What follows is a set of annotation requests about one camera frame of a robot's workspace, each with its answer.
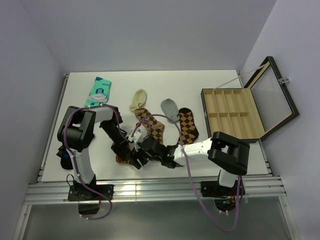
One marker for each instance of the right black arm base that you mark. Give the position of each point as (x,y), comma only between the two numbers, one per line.
(224,197)

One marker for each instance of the dark brown argyle sock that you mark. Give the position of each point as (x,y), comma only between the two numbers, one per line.
(188,128)

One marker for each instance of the orange green argyle sock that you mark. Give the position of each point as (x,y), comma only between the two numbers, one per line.
(128,160)

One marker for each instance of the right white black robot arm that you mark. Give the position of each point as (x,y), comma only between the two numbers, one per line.
(228,152)

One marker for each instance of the black blue sock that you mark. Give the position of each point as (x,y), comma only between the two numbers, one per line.
(65,160)

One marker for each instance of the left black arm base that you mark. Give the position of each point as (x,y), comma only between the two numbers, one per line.
(89,198)

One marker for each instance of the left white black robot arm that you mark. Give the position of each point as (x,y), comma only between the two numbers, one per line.
(76,133)

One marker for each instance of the grey ankle sock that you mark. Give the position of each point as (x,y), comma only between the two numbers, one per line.
(170,109)

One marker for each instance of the black compartment storage box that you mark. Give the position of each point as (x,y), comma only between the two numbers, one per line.
(251,113)

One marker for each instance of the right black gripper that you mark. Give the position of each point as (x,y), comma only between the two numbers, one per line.
(138,155)

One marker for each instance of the teal patterned sock pair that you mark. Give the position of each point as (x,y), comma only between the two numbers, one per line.
(100,92)

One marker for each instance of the cream ankle sock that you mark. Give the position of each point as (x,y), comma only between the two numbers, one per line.
(139,100)

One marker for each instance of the brown tan argyle sock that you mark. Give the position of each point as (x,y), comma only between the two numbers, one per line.
(154,127)

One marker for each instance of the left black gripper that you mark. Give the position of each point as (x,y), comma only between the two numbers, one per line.
(120,147)

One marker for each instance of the metal wall latch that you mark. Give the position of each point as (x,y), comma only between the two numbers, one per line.
(284,81)

